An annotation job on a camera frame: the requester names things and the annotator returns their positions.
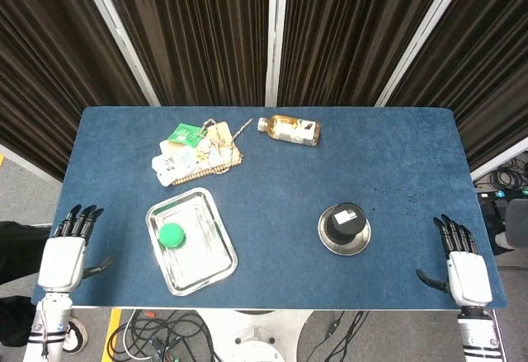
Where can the grey seated person leg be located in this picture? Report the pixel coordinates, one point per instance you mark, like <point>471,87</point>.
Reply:
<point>517,222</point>

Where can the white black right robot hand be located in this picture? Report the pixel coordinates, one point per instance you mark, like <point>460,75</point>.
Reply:
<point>470,277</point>

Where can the woven bamboo tray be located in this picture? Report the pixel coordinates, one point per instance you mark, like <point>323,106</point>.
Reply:
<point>224,131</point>

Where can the green snack packet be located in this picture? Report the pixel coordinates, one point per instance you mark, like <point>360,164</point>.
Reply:
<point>184,134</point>

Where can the dark brown curtain panel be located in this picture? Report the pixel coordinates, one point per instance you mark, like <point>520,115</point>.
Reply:
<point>486,69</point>
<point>194,28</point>
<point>41,69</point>
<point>350,28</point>

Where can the round steel plate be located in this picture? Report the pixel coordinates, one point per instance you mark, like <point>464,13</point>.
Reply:
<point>344,248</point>

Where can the rectangular steel tray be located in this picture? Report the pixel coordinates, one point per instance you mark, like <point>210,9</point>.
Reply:
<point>202,263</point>

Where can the black cylindrical can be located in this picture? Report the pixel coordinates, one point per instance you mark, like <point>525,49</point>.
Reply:
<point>344,222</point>

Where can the blue table mat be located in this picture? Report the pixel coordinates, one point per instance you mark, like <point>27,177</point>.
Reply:
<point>288,180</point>

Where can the black floor pedal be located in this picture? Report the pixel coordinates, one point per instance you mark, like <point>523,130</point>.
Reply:
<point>493,211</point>

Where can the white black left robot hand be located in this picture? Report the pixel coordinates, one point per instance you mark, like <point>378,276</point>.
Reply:
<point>62,261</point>

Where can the white partition rail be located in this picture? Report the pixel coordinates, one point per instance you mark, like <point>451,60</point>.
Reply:
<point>29,163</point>
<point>501,159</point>

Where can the white snack packet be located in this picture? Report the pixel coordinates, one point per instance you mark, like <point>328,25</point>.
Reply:
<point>171,166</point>

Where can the yellow floor tape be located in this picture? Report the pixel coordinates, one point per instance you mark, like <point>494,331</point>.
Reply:
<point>111,333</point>

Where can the small printed snack packet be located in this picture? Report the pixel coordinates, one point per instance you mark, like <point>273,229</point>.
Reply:
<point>210,153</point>

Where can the person in black clothing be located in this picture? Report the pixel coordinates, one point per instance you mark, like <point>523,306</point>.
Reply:
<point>20,250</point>

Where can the white partition post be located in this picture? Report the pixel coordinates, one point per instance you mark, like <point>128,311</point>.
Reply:
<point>119,36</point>
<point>420,36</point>
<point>275,36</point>

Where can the black power strip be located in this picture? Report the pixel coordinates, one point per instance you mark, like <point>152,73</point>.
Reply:
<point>501,194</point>

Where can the amber tea bottle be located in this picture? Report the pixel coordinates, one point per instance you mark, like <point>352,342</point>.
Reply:
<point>288,130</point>

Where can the green ball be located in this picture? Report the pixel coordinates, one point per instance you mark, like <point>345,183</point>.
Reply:
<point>172,235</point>

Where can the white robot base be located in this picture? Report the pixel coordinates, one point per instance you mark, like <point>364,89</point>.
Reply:
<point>251,333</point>

